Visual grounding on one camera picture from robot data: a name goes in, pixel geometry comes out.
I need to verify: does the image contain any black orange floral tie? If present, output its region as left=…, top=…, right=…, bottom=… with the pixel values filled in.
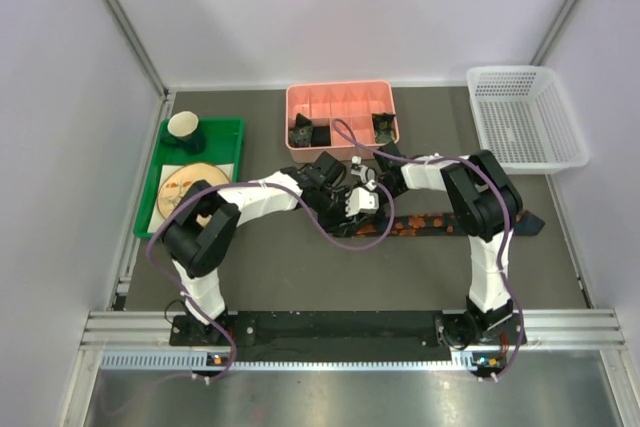
left=347, top=210, right=546, bottom=238

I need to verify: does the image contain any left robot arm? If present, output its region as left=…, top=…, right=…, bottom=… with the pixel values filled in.
left=160, top=153, right=363, bottom=344

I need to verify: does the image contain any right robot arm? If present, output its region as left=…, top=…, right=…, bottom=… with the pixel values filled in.
left=374, top=143, right=523, bottom=350

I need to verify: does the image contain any rolled dark floral tie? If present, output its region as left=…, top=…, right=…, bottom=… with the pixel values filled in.
left=288, top=113, right=313, bottom=148

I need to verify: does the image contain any rolled navy yellow floral tie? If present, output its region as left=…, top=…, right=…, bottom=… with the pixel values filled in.
left=372, top=113, right=397, bottom=144

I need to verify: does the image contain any pink divided organizer box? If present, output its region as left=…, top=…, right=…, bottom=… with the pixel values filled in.
left=285, top=80, right=400, bottom=163

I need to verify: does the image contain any green plastic tray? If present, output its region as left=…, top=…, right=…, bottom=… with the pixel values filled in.
left=133, top=117, right=245, bottom=239

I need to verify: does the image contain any round painted wooden plate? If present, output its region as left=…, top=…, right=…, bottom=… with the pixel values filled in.
left=156, top=162, right=233, bottom=223

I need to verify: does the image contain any white perforated plastic basket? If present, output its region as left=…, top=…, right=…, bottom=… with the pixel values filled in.
left=466, top=65, right=590, bottom=175

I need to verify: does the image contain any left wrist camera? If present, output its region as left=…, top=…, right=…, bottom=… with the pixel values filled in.
left=345, top=187, right=379, bottom=217

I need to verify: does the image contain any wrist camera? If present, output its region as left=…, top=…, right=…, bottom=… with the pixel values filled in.
left=349, top=155, right=377, bottom=192
left=345, top=187, right=379, bottom=217

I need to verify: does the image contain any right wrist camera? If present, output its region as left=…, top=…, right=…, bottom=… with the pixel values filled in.
left=349, top=155, right=377, bottom=192

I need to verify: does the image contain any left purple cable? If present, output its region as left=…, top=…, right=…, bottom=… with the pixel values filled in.
left=145, top=181, right=396, bottom=383

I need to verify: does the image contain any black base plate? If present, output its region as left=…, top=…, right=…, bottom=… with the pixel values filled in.
left=168, top=309, right=529, bottom=362

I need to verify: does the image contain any grey slotted cable duct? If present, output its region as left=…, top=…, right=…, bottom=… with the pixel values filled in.
left=100, top=351, right=498, bottom=372

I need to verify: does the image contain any aluminium frame rail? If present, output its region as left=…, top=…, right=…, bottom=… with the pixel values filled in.
left=103, top=0, right=169, bottom=99

